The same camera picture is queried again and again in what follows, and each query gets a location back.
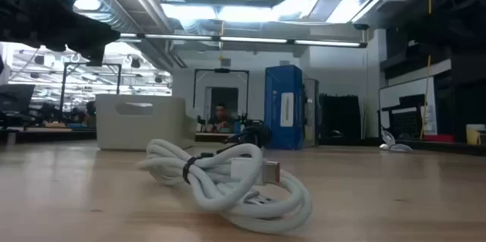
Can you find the grey metal cabinet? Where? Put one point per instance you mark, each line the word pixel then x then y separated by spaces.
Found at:
pixel 310 113

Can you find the blue product box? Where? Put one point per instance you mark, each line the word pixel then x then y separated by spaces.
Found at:
pixel 283 109

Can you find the person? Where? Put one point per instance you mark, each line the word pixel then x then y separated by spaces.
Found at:
pixel 220 118

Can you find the red flat item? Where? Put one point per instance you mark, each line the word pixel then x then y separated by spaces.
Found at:
pixel 438 138

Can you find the yellow cup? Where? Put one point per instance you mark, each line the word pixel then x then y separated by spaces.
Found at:
pixel 474 134

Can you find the white board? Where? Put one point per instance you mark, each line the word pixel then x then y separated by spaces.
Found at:
pixel 402 90

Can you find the grey plastic bin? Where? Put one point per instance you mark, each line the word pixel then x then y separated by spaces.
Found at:
pixel 152 128

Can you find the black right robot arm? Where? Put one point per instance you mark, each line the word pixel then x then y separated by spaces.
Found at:
pixel 463 3

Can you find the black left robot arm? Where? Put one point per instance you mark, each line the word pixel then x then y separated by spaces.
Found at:
pixel 30 10

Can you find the black cabinet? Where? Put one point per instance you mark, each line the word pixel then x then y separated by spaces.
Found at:
pixel 339 118

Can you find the black computer monitor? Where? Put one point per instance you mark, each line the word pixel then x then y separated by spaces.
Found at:
pixel 15 98

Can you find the small white crumpled item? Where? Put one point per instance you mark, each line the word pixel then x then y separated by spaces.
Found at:
pixel 393 144

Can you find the long ceiling light bar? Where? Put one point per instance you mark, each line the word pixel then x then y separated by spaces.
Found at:
pixel 247 39

